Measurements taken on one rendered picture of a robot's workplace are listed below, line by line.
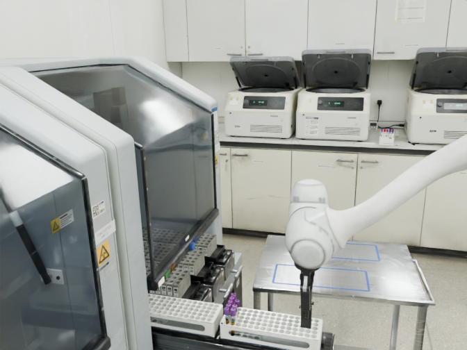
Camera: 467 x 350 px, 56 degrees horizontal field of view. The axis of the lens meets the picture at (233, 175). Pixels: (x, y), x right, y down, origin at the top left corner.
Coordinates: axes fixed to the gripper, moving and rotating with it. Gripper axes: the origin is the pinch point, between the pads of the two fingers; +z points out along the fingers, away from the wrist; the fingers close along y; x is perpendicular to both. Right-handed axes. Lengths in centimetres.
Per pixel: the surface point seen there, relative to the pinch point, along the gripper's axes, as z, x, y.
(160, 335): 9.8, -44.2, 6.8
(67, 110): -62, -60, 16
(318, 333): 3.7, 3.9, 2.2
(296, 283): 8.2, -7.1, -30.4
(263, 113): -20, -63, -229
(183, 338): 9.4, -36.3, 6.7
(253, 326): 3.6, -15.1, 3.4
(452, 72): -48, 78, -266
